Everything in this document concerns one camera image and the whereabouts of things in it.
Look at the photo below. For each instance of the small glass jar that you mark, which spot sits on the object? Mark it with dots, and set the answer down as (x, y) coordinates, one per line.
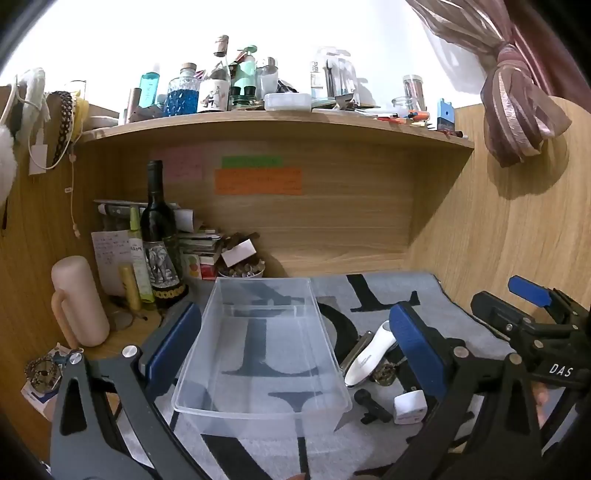
(403, 104)

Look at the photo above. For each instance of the blue white small packet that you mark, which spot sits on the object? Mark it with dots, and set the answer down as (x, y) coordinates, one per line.
(39, 404)

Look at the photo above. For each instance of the rolled white paper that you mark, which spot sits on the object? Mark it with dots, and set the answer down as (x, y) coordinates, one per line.
(184, 219)

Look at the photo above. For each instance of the person's right hand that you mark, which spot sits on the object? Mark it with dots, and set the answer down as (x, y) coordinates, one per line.
(540, 404)

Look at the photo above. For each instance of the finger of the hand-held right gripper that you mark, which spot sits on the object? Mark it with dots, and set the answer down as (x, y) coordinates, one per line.
(531, 290)

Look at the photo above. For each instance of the small brass round trinket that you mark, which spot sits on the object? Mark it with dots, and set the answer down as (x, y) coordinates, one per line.
(384, 374)

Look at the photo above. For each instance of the patterned headband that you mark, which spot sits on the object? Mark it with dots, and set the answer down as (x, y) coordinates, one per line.
(64, 120)

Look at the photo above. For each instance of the white hanging cloth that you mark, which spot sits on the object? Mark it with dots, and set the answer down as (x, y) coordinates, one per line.
(32, 92)

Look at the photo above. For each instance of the white fluffy item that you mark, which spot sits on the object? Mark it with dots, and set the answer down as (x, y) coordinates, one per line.
(7, 161)

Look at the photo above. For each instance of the white handheld beauty device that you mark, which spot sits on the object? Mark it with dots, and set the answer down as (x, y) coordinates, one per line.
(369, 355)

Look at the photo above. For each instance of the clear plastic storage box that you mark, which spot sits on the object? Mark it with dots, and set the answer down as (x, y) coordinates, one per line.
(258, 350)

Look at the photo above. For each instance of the white bowl of small items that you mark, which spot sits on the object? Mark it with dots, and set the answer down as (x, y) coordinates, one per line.
(240, 272)

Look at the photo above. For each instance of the orange sticky note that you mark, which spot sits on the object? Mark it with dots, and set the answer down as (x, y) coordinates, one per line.
(258, 181)

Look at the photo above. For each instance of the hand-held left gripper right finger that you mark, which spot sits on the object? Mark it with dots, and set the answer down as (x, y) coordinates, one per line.
(415, 344)

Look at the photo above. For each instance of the yellow hanging item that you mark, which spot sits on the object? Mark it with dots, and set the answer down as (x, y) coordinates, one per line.
(82, 115)

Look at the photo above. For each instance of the dark wine bottle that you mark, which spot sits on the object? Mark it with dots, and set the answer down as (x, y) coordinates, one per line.
(159, 230)

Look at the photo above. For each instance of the clear silver-cap bottle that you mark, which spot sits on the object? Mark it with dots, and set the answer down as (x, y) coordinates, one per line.
(268, 81)

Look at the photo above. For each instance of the white charger cube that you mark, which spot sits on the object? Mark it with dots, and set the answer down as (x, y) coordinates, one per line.
(408, 406)

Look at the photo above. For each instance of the glass bottle with blue beads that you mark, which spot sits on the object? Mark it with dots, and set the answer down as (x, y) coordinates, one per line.
(183, 94)

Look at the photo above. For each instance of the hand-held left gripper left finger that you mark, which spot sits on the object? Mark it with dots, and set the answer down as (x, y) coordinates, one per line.
(173, 344)

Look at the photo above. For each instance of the stack of books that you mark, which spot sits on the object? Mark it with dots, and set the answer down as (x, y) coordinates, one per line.
(198, 251)

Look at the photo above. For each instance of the tall clear plastic container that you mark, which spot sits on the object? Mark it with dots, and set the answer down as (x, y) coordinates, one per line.
(334, 74)

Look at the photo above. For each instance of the pink striped curtain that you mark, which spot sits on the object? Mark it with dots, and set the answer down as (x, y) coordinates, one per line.
(512, 106)

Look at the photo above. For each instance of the small black clip device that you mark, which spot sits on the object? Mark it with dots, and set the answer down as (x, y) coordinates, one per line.
(369, 402)

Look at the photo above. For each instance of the ornate metal trinket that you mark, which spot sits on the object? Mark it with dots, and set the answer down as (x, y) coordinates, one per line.
(44, 374)

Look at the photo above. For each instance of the pale green tube bottle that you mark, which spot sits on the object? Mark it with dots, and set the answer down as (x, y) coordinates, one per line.
(138, 258)

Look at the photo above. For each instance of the tall glass jar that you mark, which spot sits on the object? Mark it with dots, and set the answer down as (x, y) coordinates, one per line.
(413, 87)

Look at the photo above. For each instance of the blue box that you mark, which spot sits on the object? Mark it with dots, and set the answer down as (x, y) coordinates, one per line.
(445, 115)

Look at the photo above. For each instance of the thin-rim eyeglasses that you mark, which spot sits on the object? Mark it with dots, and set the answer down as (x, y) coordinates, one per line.
(122, 319)

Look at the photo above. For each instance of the wooden shelf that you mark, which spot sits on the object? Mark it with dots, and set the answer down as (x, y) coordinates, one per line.
(277, 131)

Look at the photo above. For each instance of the yellow tube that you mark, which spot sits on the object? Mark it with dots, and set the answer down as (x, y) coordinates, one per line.
(129, 286)

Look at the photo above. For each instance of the grey mat with black letters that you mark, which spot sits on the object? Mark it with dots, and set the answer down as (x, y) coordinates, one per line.
(383, 295)

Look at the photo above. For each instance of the white handwritten note paper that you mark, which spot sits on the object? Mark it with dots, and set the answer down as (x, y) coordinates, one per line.
(108, 258)

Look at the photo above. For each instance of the white rectangular container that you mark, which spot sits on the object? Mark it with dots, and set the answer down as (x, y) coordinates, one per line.
(287, 101)

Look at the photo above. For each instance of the pink sticky note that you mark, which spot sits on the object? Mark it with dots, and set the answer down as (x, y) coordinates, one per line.
(178, 165)

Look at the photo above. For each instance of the clear corked labelled bottle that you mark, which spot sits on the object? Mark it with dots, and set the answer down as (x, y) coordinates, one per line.
(214, 92)

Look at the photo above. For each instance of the green sticky note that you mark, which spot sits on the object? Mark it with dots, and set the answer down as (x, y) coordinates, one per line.
(251, 162)

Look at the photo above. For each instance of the teal liquid bottle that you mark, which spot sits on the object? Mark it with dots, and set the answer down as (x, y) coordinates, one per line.
(148, 90)

